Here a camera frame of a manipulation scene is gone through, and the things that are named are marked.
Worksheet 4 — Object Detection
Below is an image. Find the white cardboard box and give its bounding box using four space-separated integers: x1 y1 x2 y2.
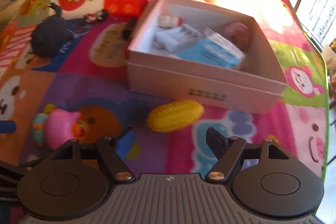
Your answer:
127 0 287 114

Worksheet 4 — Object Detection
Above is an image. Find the pink pig toy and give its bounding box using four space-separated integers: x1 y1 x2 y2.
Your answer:
31 104 87 150

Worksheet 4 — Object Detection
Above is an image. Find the black plush cat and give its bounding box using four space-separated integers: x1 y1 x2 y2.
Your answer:
30 2 73 58

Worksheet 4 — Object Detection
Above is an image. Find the blue white tissue pack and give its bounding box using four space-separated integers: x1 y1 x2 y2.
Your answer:
175 33 245 69

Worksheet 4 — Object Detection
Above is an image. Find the colourful cartoon play mat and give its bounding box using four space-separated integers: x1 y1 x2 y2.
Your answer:
0 0 330 224

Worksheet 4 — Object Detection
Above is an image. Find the yellow corn toy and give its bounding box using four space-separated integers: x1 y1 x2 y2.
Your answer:
146 100 205 132

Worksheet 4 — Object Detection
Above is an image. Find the small white red toy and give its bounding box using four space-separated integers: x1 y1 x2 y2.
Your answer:
158 15 182 29

